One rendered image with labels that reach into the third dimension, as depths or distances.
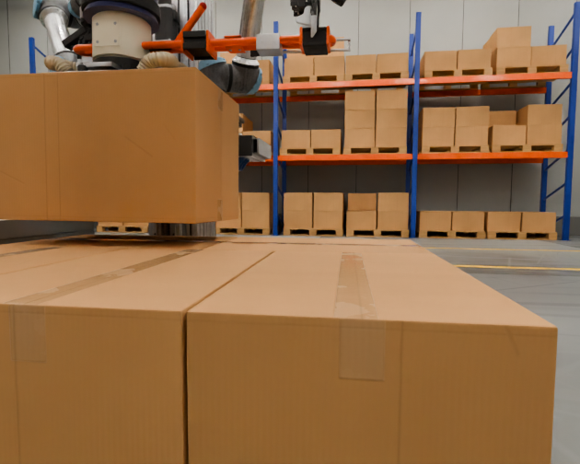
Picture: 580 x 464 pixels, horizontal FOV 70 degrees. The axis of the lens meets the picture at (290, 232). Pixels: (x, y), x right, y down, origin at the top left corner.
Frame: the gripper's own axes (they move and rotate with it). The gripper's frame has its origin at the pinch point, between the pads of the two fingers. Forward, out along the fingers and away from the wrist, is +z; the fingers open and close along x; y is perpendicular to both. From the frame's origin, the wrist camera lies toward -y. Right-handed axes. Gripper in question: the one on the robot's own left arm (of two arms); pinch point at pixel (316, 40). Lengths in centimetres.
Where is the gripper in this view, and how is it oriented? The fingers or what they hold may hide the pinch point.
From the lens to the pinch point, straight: 132.9
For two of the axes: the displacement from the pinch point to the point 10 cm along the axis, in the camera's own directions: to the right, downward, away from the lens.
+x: -1.5, 0.7, -9.9
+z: -0.1, 10.0, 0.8
